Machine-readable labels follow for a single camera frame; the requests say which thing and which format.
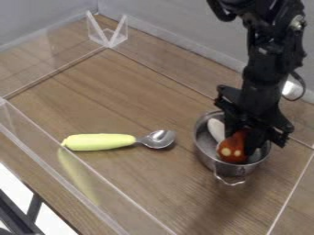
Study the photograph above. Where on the silver pot with handles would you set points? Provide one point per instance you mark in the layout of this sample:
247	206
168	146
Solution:
208	136

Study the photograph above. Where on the red toy mushroom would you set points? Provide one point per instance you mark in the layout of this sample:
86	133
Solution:
230	147

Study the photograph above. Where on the yellow-handled metal scoop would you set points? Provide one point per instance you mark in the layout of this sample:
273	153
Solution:
98	142

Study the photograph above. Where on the black table leg frame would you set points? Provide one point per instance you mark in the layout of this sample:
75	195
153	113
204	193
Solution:
21	223

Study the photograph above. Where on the clear acrylic barrier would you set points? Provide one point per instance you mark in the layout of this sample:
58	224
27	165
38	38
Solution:
66	86

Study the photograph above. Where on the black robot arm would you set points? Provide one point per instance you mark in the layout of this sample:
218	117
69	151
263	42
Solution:
276	24

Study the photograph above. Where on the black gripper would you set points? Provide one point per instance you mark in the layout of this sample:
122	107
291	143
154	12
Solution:
252	110

